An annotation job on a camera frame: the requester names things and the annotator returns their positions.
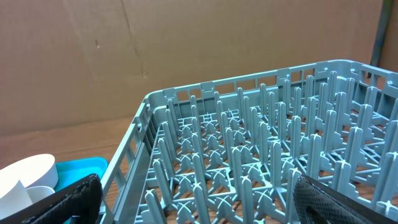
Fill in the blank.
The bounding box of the white plastic cup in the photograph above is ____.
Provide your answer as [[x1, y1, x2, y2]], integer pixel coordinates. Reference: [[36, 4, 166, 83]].
[[1, 179, 32, 219]]

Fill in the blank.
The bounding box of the grey plastic bowl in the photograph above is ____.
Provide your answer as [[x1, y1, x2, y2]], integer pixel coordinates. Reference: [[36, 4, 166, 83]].
[[1, 154, 58, 188]]

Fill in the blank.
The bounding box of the grey dishwasher rack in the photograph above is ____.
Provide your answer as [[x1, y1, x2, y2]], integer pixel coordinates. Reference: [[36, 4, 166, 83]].
[[99, 60, 397, 223]]

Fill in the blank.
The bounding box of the teal plastic tray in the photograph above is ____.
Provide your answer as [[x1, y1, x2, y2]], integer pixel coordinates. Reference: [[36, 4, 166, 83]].
[[53, 157, 108, 192]]

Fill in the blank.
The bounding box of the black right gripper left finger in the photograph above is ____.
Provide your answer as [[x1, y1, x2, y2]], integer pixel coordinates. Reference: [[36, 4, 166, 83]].
[[1, 174, 103, 224]]

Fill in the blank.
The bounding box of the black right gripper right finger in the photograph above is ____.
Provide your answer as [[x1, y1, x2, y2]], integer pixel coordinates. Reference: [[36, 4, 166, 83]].
[[293, 175, 397, 224]]

